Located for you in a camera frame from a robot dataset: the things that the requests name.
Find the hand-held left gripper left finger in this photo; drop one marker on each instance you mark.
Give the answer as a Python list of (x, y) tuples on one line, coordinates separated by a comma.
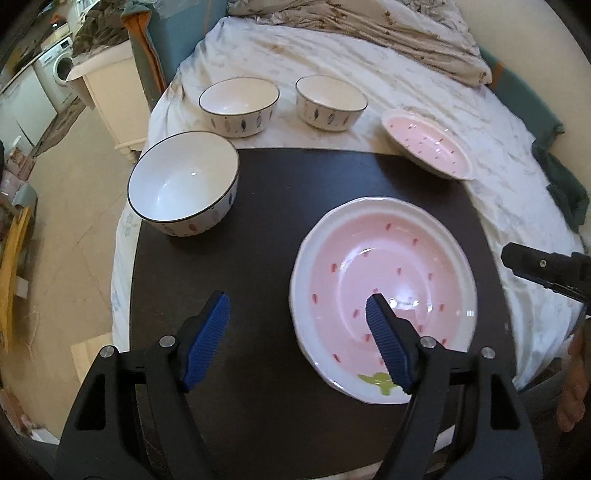
[(207, 341)]

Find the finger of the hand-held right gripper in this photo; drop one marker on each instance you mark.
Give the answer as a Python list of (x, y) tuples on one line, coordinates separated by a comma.
[(540, 265)]

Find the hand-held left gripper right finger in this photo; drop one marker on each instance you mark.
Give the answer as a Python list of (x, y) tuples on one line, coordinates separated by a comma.
[(385, 341)]

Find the large pink plate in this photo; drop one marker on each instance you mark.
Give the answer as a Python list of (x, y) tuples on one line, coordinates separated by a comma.
[(369, 258)]

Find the large white bowl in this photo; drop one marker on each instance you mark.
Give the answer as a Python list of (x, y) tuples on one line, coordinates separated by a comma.
[(184, 180)]

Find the small pink plate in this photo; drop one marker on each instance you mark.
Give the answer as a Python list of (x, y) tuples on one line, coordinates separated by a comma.
[(425, 138)]

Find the small white patterned bowl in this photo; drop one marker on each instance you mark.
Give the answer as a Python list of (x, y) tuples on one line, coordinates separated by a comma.
[(330, 94), (238, 99)]

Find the person's right hand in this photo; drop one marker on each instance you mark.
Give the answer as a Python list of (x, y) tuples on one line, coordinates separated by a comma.
[(572, 387)]

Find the dark green cloth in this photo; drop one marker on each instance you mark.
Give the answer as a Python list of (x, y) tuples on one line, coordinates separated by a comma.
[(565, 184)]

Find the black mat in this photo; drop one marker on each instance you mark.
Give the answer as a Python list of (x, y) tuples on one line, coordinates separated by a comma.
[(258, 258)]

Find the small wooden board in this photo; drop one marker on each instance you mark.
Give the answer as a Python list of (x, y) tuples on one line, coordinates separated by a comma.
[(87, 355)]

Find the yellow wooden rocker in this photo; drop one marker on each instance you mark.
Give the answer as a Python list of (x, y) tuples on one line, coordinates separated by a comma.
[(11, 277)]

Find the white bedside cabinet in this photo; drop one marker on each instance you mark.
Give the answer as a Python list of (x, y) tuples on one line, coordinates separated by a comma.
[(120, 92)]

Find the beige floral quilt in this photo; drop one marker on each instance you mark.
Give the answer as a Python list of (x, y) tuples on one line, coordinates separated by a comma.
[(392, 27)]

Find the white printed bed sheet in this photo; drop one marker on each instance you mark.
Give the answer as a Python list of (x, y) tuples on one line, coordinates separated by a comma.
[(323, 50)]

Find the white kitchen cabinet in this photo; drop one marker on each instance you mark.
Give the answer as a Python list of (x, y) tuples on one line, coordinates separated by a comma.
[(23, 106)]

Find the white washing machine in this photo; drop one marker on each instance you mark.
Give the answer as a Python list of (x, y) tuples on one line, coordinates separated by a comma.
[(57, 69)]

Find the camouflage cloth pile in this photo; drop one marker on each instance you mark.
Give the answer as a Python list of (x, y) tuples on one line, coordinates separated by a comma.
[(99, 27)]

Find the teal bed frame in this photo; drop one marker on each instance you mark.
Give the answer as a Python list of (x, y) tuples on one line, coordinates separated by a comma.
[(184, 37)]

